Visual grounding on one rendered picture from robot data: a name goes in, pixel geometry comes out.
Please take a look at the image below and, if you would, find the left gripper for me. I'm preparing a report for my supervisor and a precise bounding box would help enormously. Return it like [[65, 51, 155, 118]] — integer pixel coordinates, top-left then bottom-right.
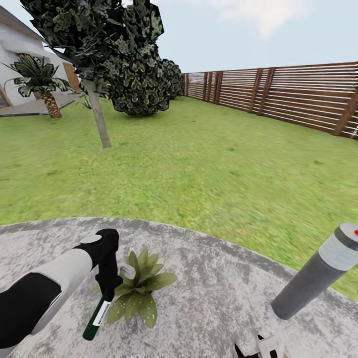
[[95, 261, 123, 302]]

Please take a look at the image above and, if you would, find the insectifuge atomizer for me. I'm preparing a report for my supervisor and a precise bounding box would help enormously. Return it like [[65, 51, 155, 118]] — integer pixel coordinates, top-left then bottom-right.
[[83, 290, 111, 341]]

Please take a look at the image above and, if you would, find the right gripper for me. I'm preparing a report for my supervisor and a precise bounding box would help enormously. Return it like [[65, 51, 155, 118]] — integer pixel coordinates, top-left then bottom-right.
[[235, 335, 277, 358]]

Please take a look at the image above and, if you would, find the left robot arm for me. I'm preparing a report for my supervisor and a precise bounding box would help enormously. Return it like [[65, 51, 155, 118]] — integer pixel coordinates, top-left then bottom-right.
[[0, 228, 136, 358]]

